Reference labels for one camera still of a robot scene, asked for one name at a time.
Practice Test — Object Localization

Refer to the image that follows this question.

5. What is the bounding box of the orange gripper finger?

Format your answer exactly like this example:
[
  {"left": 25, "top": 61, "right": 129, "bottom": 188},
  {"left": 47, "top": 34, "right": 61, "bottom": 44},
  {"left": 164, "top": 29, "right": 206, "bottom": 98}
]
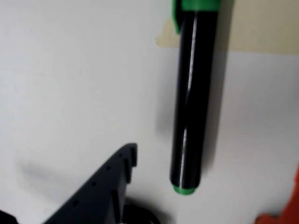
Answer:
[{"left": 254, "top": 162, "right": 299, "bottom": 224}]

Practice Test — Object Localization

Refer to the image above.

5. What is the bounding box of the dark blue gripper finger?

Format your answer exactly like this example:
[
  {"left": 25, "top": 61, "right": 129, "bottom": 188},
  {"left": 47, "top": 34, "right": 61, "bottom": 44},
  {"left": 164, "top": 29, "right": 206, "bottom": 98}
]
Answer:
[{"left": 43, "top": 143, "right": 138, "bottom": 224}]

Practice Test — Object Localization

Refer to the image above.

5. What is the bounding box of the green and black marker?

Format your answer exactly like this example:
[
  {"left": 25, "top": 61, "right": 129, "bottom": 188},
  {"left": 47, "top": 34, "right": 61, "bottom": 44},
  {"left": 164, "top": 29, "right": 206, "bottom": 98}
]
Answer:
[{"left": 170, "top": 0, "right": 221, "bottom": 196}]

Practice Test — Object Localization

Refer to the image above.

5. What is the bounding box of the beige masking tape strip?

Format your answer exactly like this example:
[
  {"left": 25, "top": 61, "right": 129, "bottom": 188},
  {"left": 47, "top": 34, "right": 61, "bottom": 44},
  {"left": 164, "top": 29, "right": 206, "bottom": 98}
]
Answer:
[{"left": 156, "top": 0, "right": 299, "bottom": 56}]

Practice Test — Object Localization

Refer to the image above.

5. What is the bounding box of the black braided USB cable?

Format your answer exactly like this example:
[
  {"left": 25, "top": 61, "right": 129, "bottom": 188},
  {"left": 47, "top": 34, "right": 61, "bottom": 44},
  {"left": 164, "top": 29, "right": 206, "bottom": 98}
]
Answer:
[{"left": 0, "top": 202, "right": 175, "bottom": 224}]

